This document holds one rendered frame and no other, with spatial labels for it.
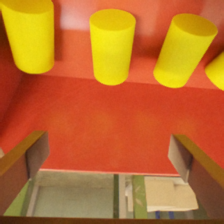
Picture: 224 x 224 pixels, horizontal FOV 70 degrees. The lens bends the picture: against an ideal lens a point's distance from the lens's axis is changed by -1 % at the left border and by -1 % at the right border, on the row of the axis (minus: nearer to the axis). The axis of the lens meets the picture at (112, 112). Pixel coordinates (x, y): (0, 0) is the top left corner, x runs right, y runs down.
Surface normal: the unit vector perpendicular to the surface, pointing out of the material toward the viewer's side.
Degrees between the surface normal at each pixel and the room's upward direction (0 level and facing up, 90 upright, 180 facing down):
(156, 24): 0
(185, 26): 90
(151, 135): 90
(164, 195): 90
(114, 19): 90
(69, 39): 0
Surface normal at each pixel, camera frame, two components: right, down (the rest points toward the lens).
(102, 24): 0.03, -0.57
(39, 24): 0.60, 0.74
